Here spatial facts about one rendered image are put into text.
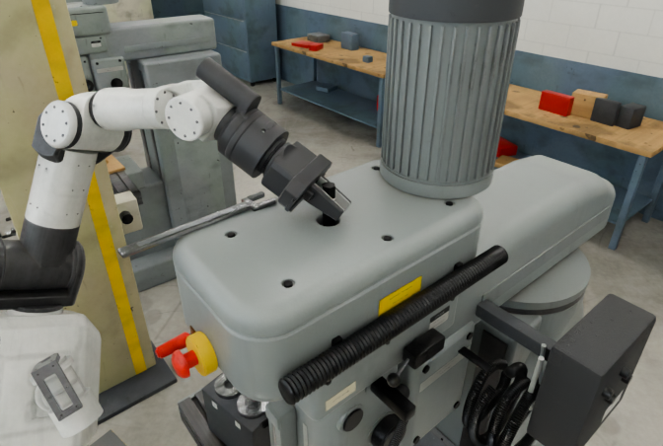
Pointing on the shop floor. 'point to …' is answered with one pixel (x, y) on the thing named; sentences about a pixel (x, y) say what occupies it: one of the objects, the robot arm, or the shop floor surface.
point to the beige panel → (104, 306)
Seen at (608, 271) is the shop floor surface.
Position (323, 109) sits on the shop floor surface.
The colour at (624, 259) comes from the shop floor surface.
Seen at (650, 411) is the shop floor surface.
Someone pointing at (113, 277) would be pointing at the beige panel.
